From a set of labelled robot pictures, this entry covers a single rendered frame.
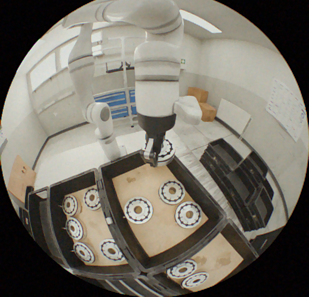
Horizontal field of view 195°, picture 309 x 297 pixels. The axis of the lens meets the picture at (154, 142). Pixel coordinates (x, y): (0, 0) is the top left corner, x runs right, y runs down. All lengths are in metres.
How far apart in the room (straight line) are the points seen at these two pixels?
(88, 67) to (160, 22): 0.26
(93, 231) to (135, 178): 0.30
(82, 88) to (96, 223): 0.50
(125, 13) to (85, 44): 0.22
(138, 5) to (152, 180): 0.48
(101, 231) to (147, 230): 0.18
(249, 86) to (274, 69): 1.01
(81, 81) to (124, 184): 0.43
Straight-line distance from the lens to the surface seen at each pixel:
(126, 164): 0.39
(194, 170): 0.63
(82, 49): 0.35
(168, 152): 0.26
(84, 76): 0.35
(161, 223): 0.38
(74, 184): 0.48
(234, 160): 1.28
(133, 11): 0.15
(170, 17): 0.15
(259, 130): 2.85
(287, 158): 2.99
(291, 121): 2.82
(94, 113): 0.37
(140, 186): 0.40
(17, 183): 3.16
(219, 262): 0.54
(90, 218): 0.46
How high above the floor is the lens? 1.21
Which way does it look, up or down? 44 degrees down
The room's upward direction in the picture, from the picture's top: straight up
